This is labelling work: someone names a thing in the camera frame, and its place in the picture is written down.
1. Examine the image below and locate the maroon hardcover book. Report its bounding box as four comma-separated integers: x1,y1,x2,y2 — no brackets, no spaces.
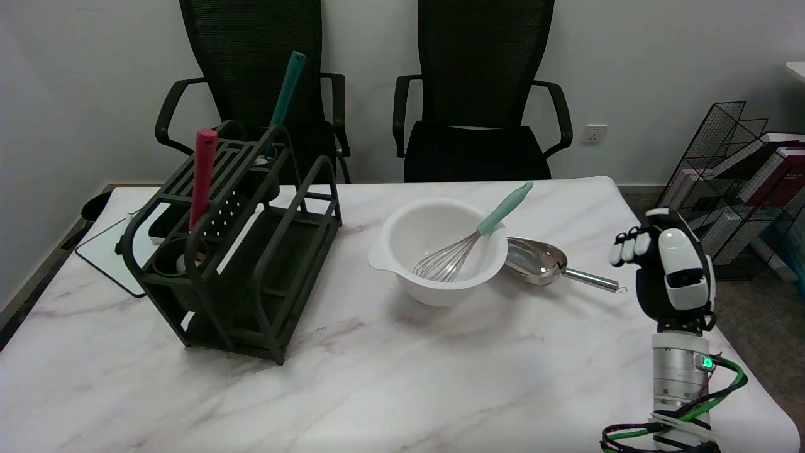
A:
745,142,805,208

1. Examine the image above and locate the whisk with mint handle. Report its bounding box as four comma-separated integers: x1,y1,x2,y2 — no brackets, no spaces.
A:
413,182,534,283

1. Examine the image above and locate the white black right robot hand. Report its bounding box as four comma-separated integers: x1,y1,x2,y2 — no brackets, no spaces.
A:
608,208,718,334

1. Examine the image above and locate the black mesh office chair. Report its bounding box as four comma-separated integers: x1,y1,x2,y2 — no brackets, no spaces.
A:
155,0,352,184
392,0,574,183

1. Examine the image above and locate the teal handled utensil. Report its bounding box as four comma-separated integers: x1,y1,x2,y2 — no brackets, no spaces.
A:
255,51,307,165

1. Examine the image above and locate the stainless steel scoop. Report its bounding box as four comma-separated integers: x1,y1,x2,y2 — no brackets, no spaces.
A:
505,237,628,294

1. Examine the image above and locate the black waste bin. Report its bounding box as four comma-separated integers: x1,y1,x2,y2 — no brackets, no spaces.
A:
80,191,113,222

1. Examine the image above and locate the green and black cable bundle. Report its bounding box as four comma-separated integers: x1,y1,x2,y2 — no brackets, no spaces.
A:
601,355,749,453

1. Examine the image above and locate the white mixing bowl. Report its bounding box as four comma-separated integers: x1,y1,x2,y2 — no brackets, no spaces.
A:
367,198,509,308

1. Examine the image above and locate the red handled utensil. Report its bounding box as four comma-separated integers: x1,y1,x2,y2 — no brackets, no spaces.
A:
189,128,219,262

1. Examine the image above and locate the white paperback book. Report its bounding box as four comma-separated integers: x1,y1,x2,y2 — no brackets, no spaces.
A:
686,211,749,265

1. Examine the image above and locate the dark green utensil rack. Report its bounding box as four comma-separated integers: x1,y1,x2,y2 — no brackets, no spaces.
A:
115,120,343,366

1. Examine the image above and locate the white board with black edge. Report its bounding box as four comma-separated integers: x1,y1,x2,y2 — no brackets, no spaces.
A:
75,189,164,298

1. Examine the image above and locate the black wire mesh rack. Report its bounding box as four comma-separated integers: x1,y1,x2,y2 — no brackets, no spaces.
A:
654,101,805,282

